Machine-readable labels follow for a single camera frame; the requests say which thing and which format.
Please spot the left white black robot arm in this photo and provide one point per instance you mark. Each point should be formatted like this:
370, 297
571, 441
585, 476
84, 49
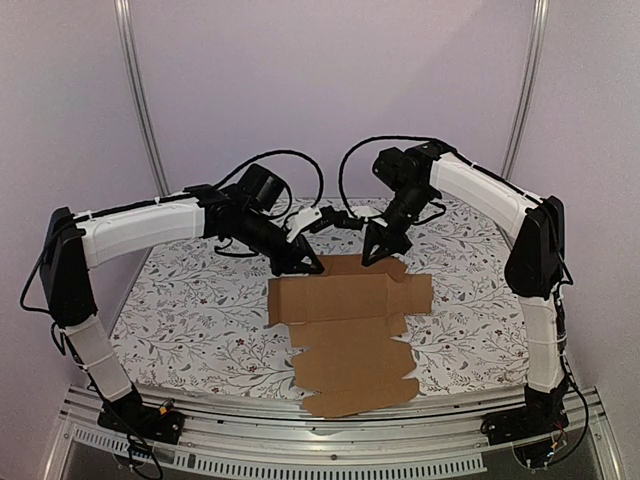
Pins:
76, 243

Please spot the right aluminium frame post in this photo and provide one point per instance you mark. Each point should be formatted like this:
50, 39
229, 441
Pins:
531, 67

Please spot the aluminium frame post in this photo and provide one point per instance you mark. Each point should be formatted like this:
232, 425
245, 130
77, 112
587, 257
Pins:
126, 32
531, 67

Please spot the brown cardboard box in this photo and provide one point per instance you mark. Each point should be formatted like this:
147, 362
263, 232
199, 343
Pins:
346, 324

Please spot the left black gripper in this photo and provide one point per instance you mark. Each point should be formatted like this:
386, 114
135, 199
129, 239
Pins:
291, 262

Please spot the aluminium front rail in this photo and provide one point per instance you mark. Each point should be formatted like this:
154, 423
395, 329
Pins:
439, 437

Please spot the left aluminium frame post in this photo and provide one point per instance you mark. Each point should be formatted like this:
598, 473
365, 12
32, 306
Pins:
126, 32

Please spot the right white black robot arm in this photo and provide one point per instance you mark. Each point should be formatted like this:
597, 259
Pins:
535, 270

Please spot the floral patterned table mat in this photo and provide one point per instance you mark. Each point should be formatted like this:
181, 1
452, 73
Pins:
197, 321

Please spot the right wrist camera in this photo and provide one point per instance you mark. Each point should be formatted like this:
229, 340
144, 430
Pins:
340, 219

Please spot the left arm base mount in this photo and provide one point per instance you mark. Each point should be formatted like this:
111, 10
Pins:
130, 416

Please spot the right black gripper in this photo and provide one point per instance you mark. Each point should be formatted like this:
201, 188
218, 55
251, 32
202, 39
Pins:
383, 233

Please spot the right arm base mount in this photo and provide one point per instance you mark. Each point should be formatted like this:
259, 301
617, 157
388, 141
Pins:
534, 434

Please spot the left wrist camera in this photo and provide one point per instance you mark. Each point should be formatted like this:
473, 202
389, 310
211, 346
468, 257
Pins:
295, 224

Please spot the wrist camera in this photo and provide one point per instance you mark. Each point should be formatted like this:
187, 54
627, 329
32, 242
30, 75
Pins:
295, 224
340, 219

